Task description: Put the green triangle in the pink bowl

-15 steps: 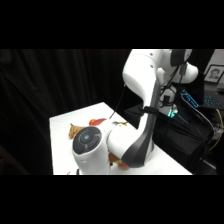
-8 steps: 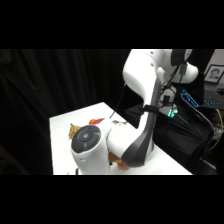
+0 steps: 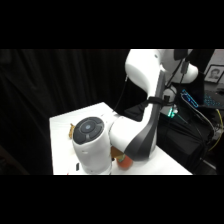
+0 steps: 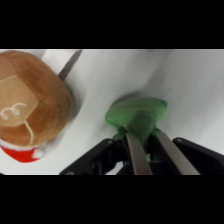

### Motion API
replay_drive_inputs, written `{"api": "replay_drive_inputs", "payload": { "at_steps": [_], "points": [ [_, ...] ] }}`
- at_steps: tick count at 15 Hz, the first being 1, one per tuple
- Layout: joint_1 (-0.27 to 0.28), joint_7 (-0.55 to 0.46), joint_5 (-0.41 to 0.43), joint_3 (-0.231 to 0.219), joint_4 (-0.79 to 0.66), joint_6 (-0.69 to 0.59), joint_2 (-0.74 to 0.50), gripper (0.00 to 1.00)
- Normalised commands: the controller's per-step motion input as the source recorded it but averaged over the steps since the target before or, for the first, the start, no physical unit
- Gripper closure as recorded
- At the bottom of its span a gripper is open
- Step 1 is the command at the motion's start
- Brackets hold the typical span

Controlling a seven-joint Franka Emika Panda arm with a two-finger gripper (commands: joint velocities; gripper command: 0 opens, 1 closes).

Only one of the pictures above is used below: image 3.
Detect yellow cable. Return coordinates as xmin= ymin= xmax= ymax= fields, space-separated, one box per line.
xmin=209 ymin=107 xmax=224 ymax=152

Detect black curtain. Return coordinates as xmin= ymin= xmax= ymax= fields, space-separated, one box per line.
xmin=0 ymin=49 xmax=134 ymax=176

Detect teal-lit keyboard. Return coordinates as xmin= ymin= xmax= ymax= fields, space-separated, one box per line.
xmin=202 ymin=92 xmax=222 ymax=108

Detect black cloth-covered stand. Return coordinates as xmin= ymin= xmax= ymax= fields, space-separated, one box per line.
xmin=123 ymin=97 xmax=215 ymax=175

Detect framed picture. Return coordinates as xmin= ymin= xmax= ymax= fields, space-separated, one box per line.
xmin=203 ymin=64 xmax=224 ymax=84

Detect orange ball with teal patch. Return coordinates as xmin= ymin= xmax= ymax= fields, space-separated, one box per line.
xmin=111 ymin=147 xmax=135 ymax=171

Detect blue-lit device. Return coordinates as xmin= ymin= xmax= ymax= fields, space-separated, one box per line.
xmin=180 ymin=88 xmax=200 ymax=109

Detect brown rope toy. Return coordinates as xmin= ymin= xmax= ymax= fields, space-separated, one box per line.
xmin=68 ymin=122 xmax=76 ymax=139

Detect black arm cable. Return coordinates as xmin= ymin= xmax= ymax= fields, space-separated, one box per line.
xmin=113 ymin=74 xmax=130 ymax=112

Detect small green light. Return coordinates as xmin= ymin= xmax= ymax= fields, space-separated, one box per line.
xmin=167 ymin=107 xmax=179 ymax=120

